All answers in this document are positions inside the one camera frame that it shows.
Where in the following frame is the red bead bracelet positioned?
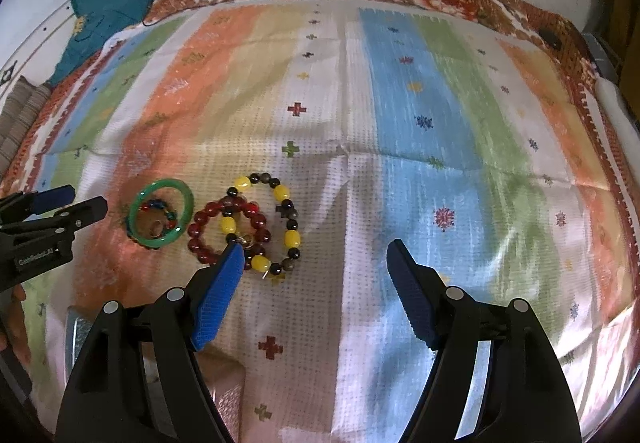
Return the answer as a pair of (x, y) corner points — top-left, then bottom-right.
(187, 202), (271, 267)

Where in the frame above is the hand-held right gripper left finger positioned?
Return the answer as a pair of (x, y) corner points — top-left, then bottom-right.
(55, 243), (246, 443)

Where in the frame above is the brown striped folded cushion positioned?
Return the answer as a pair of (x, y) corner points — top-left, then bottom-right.
(0, 75), (52, 168)

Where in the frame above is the white bed headboard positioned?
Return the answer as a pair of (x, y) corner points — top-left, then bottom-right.
(0, 0), (82, 100)

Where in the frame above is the person's left hand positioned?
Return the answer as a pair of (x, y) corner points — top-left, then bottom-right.
(0, 284), (32, 365)

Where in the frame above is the grey box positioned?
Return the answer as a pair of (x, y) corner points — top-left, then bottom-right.
(581, 32), (617, 74)

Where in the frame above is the silver metal tin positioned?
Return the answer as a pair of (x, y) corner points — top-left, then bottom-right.
(65, 305), (247, 443)

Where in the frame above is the small multicoloured bead bracelet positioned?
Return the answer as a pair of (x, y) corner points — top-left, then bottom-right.
(137, 195), (181, 239)

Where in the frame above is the green bangle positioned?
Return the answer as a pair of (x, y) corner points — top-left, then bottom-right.
(127, 178), (195, 250)

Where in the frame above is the striped pastel cloth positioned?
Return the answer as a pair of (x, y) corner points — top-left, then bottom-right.
(20, 0), (638, 443)

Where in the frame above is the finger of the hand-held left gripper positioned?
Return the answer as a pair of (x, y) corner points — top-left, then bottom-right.
(0, 196), (108, 241)
(0, 185), (76, 225)

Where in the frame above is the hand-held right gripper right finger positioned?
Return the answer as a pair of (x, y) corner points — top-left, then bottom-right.
(387, 239), (583, 443)

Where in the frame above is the white cushion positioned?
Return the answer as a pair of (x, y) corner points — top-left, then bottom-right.
(597, 78), (640, 164)

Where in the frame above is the yellow and dark bead bracelet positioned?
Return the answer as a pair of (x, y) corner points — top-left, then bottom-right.
(216, 172), (304, 280)

